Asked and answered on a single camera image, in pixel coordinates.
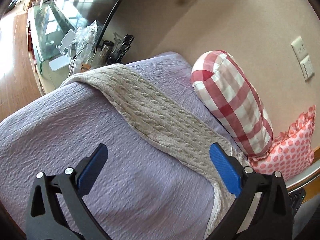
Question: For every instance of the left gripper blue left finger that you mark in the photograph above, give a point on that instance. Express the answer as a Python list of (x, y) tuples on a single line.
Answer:
[(56, 209)]

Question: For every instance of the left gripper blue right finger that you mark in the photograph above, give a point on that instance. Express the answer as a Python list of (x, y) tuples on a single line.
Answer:
[(273, 218)]

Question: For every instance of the beige cable-knit sweater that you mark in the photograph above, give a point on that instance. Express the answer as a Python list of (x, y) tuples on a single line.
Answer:
[(165, 125)]

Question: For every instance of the pink polka dot ruffled pillow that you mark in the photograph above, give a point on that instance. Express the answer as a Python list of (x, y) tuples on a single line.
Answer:
[(291, 151)]

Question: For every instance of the lavender textured bedspread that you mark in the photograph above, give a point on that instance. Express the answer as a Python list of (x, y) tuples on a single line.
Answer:
[(141, 192)]

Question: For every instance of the red white checked bolster pillow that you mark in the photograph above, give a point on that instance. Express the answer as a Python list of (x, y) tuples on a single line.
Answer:
[(224, 89)]

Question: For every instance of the dark metal cup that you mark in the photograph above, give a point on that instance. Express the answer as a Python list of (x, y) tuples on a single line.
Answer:
[(106, 50)]

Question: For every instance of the cluttered glass-top side table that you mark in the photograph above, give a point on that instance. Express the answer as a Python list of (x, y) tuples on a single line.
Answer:
[(52, 26)]

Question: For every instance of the clear plastic bag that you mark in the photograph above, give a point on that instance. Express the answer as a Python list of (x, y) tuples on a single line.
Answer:
[(85, 38)]

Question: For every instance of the white wall switch plate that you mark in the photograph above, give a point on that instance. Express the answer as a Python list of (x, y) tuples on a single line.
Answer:
[(307, 68)]

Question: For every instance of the white wall power outlet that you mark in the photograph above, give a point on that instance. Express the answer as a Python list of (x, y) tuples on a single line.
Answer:
[(299, 48)]

